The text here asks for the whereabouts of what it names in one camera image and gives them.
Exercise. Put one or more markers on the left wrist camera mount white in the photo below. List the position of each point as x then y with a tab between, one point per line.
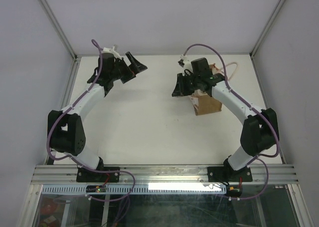
112	50

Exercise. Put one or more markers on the white slotted cable duct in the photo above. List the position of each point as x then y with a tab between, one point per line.
150	188

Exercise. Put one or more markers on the right aluminium frame post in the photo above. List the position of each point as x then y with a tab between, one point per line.
269	23

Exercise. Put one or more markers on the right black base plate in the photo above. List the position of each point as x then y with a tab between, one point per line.
224	174

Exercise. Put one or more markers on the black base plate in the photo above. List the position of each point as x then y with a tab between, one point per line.
224	174
86	176

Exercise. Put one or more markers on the black orange connector box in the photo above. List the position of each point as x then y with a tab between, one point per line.
234	192

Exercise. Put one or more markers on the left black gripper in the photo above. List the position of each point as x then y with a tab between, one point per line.
136	67

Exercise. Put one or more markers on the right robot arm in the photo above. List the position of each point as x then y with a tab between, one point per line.
259	126

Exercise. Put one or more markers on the left aluminium frame post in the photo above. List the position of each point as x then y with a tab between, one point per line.
57	27

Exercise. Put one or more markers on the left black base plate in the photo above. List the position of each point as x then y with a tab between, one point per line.
86	176

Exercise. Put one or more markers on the small green-lit circuit board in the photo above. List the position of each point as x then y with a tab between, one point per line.
96	189

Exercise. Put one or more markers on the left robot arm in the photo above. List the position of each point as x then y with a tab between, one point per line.
65	131

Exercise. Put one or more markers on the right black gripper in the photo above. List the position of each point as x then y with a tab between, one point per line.
179	90

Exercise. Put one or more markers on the aluminium frame post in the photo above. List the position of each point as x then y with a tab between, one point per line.
269	23
57	27

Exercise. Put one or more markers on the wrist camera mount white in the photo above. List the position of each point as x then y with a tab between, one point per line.
112	50
185	64

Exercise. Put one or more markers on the brown canvas bag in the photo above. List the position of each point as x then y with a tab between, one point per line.
204	104

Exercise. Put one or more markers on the aluminium front rail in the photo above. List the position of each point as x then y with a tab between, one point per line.
275	174

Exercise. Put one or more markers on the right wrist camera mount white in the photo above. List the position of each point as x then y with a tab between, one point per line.
185	64

